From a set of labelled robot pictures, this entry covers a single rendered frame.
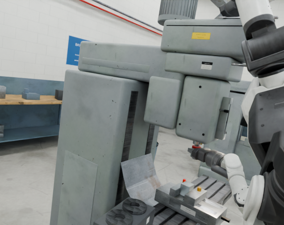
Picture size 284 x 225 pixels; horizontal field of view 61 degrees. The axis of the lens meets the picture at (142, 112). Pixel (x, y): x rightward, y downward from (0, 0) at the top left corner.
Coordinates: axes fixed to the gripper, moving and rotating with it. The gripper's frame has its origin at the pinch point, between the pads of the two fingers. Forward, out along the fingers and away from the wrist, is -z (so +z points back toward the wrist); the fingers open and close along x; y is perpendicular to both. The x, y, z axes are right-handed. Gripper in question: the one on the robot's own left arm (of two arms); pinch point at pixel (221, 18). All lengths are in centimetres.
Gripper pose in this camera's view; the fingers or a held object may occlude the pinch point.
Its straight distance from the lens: 133.6
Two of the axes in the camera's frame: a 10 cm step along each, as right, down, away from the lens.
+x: 7.8, 0.3, 6.3
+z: 6.0, -3.1, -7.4
